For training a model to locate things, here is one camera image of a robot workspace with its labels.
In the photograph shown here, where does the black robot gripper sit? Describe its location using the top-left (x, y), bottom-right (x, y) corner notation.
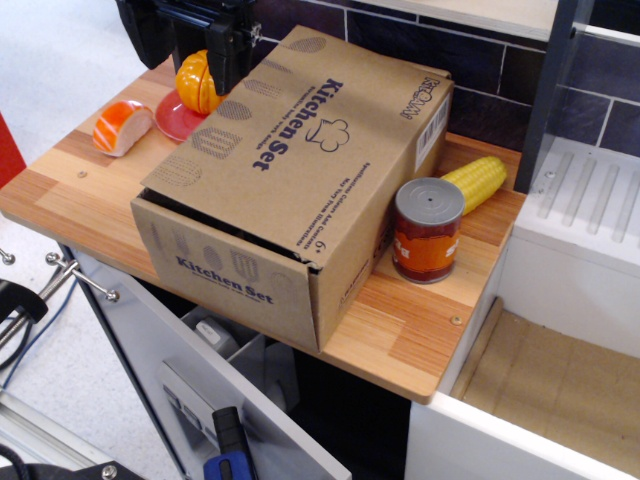
top-left (116, 1), bottom-right (259, 96)

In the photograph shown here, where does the orange toy pumpkin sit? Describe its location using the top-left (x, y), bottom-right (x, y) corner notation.
top-left (175, 50), bottom-right (226, 115)

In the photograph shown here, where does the red toy plate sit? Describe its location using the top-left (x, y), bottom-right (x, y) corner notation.
top-left (155, 89), bottom-right (207, 142)

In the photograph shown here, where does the orange toy salmon slice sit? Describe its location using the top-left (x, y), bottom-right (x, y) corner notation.
top-left (92, 100), bottom-right (154, 157)

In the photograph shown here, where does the brown cardboard kitchen set box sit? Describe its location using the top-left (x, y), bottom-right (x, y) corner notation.
top-left (131, 26), bottom-right (454, 352)

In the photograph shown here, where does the toy soup can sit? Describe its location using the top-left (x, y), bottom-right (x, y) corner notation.
top-left (393, 177), bottom-right (465, 284)

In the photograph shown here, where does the black clamp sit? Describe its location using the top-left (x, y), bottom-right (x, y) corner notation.
top-left (1, 280), bottom-right (48, 347)

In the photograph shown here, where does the yellow toy corn cob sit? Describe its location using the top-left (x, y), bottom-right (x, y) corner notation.
top-left (442, 156), bottom-right (507, 216)

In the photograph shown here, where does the grey box inside cabinet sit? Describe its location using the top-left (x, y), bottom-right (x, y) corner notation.
top-left (181, 307), bottom-right (300, 412)

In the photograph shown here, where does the white cabinet door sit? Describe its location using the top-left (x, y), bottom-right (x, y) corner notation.
top-left (65, 248), bottom-right (351, 479)

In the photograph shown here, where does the white toy sink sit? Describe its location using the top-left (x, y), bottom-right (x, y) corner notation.
top-left (511, 137), bottom-right (639, 283)

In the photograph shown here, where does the silver door handle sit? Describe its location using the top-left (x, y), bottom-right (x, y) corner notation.
top-left (42, 252), bottom-right (120, 303)

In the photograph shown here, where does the blue cable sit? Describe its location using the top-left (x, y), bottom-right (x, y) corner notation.
top-left (0, 279), bottom-right (77, 391)

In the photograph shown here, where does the blue black tool handle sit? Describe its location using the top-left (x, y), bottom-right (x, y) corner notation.
top-left (203, 407), bottom-right (258, 480)

